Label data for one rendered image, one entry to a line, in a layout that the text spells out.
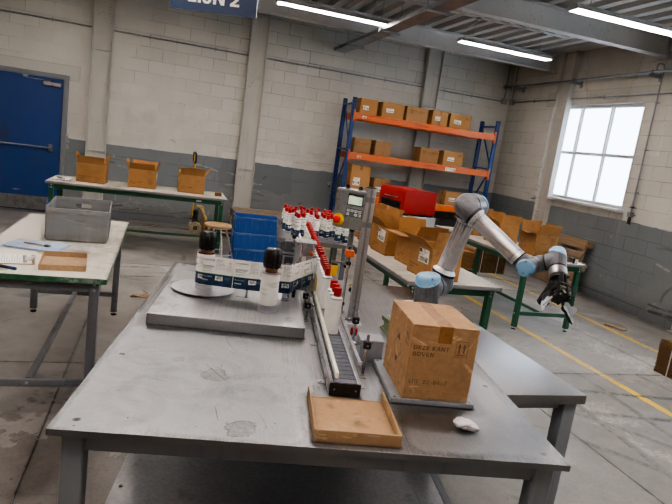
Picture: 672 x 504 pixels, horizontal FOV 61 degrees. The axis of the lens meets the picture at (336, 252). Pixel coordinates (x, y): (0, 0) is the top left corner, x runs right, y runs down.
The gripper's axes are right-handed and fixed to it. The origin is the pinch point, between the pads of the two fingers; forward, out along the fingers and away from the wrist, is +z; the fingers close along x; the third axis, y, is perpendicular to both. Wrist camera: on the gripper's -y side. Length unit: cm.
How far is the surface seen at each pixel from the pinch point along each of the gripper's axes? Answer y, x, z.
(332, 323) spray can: -41, -81, 17
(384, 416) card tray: -2, -67, 65
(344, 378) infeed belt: -13, -79, 52
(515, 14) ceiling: -151, 75, -541
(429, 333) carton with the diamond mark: 11, -61, 37
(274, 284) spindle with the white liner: -56, -108, 0
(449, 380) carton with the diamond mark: 1, -46, 46
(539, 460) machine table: 21, -24, 71
